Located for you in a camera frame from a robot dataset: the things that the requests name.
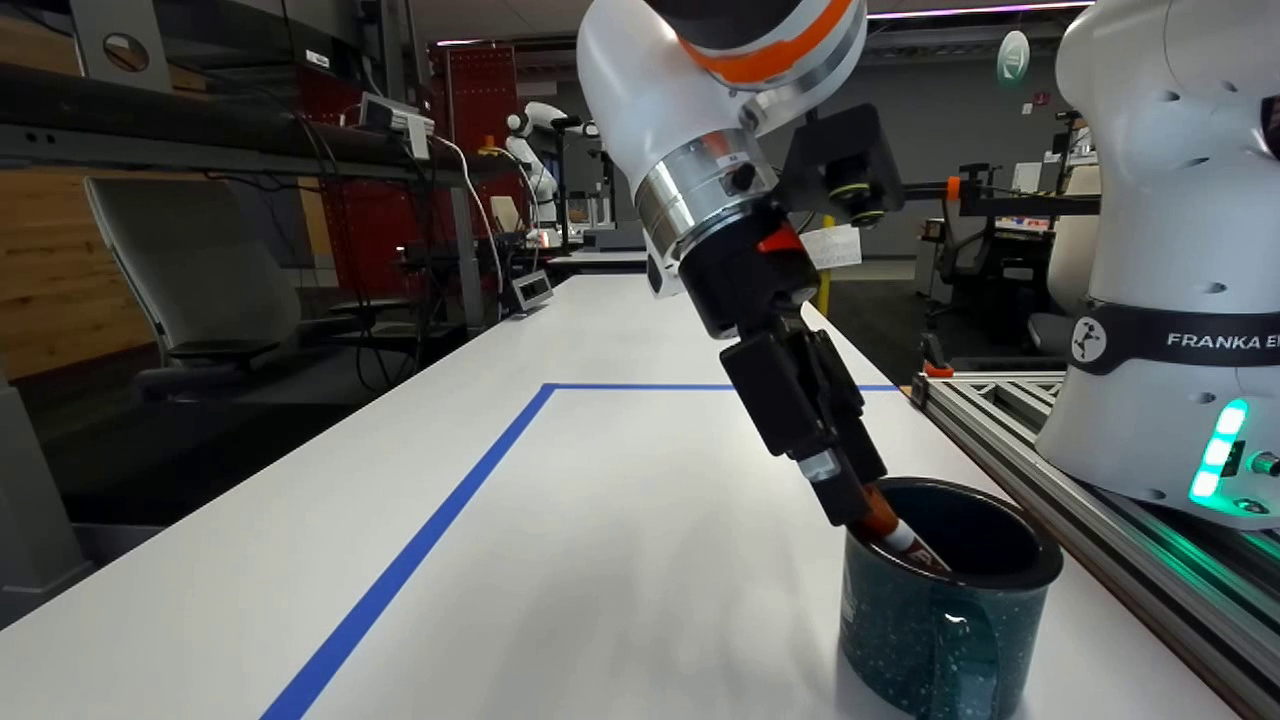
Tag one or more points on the red marker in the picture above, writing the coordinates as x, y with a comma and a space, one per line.
882, 525

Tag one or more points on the grey office chair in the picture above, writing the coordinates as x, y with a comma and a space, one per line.
215, 297

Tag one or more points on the small grey device on table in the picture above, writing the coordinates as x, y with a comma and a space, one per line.
530, 290

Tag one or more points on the dark blue speckled mug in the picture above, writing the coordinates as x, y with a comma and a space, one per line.
951, 647

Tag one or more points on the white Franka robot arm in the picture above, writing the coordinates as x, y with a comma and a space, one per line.
1175, 363

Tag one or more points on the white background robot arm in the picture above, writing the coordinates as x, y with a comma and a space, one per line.
539, 177

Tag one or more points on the blue tape line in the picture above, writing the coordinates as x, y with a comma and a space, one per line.
612, 554

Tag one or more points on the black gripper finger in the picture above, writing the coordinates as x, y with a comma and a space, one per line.
831, 403
767, 384

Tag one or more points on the red cabinet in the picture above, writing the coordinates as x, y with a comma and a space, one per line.
424, 209

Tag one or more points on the white paper sign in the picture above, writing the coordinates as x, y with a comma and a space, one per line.
834, 247

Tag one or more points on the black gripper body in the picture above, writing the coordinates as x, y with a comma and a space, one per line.
748, 271

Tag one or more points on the aluminium rail frame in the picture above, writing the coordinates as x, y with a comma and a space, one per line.
1201, 578

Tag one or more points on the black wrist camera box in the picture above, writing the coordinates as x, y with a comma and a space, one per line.
841, 167

